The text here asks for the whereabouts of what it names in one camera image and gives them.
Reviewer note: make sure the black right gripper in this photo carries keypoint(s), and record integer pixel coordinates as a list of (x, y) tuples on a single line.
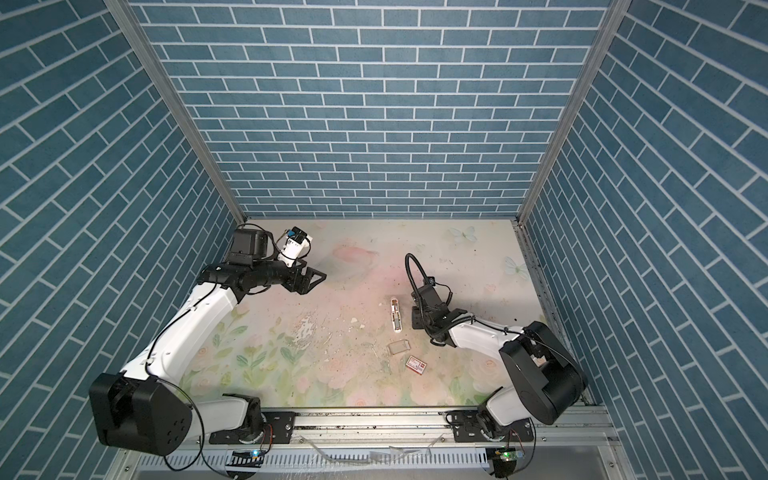
[(416, 323)]

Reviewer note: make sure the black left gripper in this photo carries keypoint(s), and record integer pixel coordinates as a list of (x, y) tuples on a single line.
[(292, 283)]

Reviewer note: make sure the red staple box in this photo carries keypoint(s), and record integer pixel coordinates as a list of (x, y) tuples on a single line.
[(416, 365)]

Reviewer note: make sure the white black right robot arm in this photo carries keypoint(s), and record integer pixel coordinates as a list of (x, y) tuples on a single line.
[(545, 379)]

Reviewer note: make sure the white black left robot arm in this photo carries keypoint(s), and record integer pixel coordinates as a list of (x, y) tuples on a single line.
[(143, 407)]

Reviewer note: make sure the empty clear staple tray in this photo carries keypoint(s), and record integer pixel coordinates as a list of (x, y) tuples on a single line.
[(399, 347)]

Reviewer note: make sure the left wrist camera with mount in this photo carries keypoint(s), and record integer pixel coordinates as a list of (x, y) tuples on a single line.
[(297, 245)]

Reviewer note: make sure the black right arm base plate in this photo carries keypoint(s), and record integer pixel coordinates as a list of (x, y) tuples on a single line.
[(472, 426)]

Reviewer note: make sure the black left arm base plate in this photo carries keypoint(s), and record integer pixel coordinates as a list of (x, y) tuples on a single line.
[(274, 428)]

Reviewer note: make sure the aluminium front rail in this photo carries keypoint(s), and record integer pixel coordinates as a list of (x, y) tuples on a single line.
[(582, 444)]

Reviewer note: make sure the aluminium corner post left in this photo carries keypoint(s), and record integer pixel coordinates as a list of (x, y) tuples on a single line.
[(138, 40)]

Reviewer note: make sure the aluminium corner post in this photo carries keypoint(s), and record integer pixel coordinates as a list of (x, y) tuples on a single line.
[(138, 40), (593, 60)]

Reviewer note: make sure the aluminium corner post right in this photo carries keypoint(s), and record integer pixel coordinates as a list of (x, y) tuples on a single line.
[(593, 60)]

